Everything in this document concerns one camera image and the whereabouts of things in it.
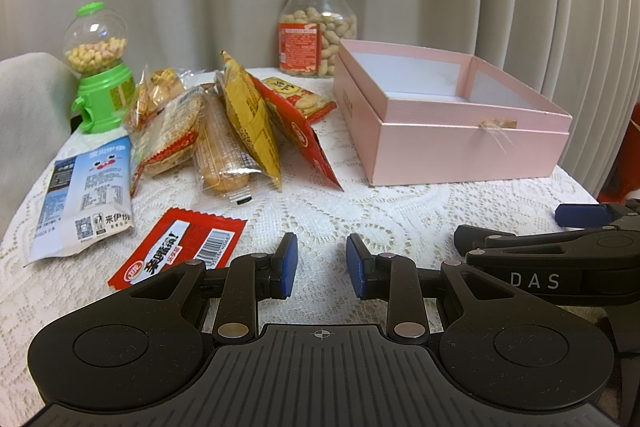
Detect clear small bread packet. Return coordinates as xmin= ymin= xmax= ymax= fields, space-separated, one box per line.
xmin=122 ymin=67 xmax=184 ymax=132

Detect beige sofa armrest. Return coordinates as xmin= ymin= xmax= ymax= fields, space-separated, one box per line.
xmin=1 ymin=52 xmax=77 ymax=231

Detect glass peanut jar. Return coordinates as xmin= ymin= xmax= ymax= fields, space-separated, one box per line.
xmin=278 ymin=0 xmax=357 ymax=77

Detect long wafer cracker packet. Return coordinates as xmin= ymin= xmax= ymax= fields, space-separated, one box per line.
xmin=194 ymin=83 xmax=262 ymax=205

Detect blue white snack bag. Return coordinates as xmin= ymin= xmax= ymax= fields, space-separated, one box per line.
xmin=26 ymin=136 xmax=134 ymax=263

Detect pink gift box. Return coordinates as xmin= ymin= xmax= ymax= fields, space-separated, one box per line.
xmin=334 ymin=40 xmax=572 ymax=185

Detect round rice cracker packet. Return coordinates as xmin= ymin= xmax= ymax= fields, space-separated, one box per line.
xmin=130 ymin=87 xmax=205 ymax=196

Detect yellow snack bag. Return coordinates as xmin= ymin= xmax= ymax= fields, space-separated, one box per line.
xmin=220 ymin=51 xmax=282 ymax=190

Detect green candy dispenser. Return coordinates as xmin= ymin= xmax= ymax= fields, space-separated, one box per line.
xmin=63 ymin=1 xmax=136 ymax=133

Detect flat red snack packet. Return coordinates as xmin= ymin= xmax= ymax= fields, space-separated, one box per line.
xmin=107 ymin=207 xmax=246 ymax=291

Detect red snack bag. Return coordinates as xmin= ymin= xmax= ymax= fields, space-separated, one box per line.
xmin=252 ymin=75 xmax=341 ymax=188

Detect red yellow biscuit packet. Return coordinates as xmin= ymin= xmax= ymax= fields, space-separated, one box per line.
xmin=262 ymin=77 xmax=336 ymax=124

